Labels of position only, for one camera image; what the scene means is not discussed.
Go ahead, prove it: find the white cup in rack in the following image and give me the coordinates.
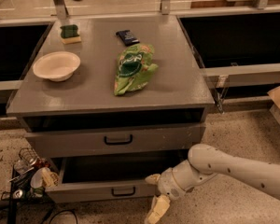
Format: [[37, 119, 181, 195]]
[[30, 168, 47, 189]]

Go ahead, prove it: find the dark blue snack packet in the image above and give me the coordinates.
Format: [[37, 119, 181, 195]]
[[116, 30, 139, 47]]

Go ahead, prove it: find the white paper bowl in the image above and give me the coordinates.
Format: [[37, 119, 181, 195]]
[[33, 51, 80, 82]]

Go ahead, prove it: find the black cable on floor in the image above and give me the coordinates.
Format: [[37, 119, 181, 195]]
[[40, 208, 78, 224]]

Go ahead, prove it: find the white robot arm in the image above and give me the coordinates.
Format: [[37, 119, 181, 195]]
[[145, 144, 280, 224]]

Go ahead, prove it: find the black wire dish rack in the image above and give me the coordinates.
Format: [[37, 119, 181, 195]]
[[1, 147, 59, 224]]

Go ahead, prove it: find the green chip bag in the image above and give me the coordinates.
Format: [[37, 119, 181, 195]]
[[114, 43, 159, 96]]

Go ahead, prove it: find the grey drawer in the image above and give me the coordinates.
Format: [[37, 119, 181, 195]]
[[46, 149, 188, 203], [26, 123, 205, 158]]

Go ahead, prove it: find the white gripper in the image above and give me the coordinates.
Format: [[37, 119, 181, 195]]
[[145, 168, 194, 224]]

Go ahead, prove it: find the green yellow sponge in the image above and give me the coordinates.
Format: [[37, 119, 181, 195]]
[[60, 24, 81, 44]]

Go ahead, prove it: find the grey top drawer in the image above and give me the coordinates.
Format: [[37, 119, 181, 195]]
[[26, 123, 205, 158]]

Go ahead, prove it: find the grey drawer cabinet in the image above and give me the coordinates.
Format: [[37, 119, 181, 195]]
[[6, 14, 216, 161]]

